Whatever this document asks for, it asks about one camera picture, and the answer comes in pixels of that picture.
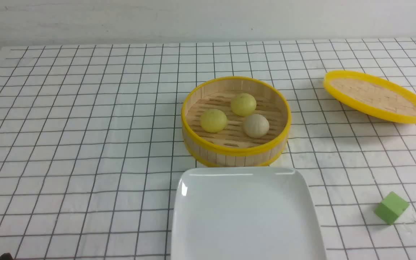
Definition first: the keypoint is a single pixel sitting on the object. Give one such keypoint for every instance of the yellow steamed bun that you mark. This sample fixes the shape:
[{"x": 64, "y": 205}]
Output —
[
  {"x": 213, "y": 120},
  {"x": 243, "y": 104}
]

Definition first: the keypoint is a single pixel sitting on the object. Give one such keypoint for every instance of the beige steamed bun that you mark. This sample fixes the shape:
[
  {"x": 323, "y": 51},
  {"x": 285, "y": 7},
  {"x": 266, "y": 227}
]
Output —
[{"x": 256, "y": 126}]

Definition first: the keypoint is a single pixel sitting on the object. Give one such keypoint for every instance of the white square plate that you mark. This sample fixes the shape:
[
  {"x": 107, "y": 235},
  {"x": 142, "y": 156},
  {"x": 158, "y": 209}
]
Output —
[{"x": 245, "y": 213}]

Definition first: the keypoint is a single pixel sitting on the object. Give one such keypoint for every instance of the yellow bamboo steamer basket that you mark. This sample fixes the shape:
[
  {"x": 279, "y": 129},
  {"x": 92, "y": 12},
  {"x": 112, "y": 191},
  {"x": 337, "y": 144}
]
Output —
[{"x": 232, "y": 147}]

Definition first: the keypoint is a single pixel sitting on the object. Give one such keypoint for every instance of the yellow bamboo steamer lid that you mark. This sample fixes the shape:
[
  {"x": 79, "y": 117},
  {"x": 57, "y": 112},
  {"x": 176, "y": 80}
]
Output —
[{"x": 372, "y": 95}]

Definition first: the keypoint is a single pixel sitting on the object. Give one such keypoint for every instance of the green wooden cube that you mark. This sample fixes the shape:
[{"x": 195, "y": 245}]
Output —
[{"x": 391, "y": 208}]

